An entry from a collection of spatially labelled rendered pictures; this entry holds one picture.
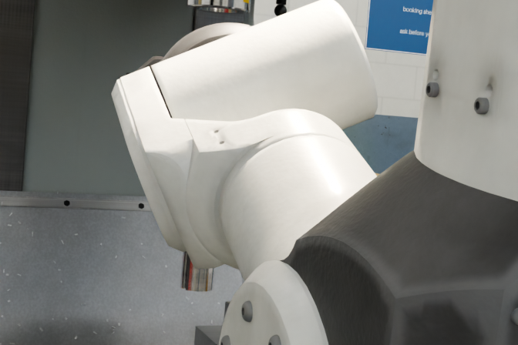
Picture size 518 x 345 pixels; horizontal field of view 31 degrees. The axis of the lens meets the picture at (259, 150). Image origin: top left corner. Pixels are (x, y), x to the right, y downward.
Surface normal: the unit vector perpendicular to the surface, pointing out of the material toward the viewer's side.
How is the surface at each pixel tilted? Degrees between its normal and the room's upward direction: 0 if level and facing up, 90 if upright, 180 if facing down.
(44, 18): 90
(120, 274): 63
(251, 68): 68
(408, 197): 48
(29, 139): 90
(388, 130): 90
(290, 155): 36
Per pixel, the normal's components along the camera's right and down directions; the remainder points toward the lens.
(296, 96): 0.18, 0.23
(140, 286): 0.35, -0.39
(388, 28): 0.35, 0.07
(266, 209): -0.69, -0.52
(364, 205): -0.64, -0.75
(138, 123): -0.28, -0.81
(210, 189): -0.48, 0.26
